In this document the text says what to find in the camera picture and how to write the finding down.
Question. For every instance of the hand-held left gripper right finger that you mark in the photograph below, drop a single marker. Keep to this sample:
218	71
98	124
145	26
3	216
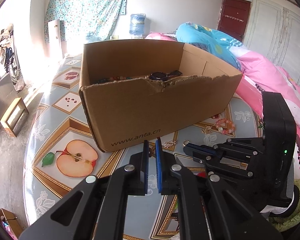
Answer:
158	170

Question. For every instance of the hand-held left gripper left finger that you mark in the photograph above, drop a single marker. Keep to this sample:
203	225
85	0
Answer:
146	170

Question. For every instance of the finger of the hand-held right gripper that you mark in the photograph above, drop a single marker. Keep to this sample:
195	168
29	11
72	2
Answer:
227	167
240	146

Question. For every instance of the brown cardboard box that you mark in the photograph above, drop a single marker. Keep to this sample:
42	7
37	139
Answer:
130	110

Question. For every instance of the gold charm pendant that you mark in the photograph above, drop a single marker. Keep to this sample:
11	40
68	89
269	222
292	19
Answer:
207	130

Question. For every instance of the pink blanket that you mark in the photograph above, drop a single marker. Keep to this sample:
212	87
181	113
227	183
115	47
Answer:
260	72

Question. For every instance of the white wardrobe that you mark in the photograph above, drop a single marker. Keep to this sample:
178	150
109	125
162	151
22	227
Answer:
272	30

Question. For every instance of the fruit print tablecloth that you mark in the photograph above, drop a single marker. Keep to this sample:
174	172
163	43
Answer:
52	110

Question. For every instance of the blue printed quilt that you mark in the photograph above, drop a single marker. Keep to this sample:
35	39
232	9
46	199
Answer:
202	37

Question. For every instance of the white hook rack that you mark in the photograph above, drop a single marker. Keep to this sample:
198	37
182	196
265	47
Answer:
233	18

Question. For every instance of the brown door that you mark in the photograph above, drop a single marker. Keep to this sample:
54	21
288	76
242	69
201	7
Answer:
233	10

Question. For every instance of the brown paper bag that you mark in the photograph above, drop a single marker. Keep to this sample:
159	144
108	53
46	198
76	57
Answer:
10	215

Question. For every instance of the blue water jug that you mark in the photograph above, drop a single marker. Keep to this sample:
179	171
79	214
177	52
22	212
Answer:
137	25

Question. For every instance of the wooden stool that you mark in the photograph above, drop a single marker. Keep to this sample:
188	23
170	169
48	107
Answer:
11	110

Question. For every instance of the white board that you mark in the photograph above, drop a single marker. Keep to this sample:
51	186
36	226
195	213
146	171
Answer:
55	37

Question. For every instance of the grey cabinet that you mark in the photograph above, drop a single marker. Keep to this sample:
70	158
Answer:
0	100

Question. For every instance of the wheelchair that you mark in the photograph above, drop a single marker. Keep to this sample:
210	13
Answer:
12	65

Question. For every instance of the teal floral curtain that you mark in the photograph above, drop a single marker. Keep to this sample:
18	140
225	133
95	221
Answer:
90	5

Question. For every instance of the pile of clothes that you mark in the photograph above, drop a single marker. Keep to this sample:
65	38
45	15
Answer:
0	42

